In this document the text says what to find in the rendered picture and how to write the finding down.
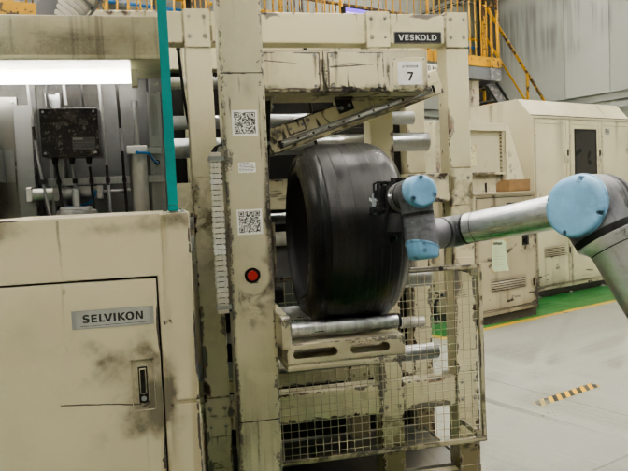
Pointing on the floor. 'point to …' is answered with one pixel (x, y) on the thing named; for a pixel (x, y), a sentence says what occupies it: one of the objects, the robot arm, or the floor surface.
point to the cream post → (268, 399)
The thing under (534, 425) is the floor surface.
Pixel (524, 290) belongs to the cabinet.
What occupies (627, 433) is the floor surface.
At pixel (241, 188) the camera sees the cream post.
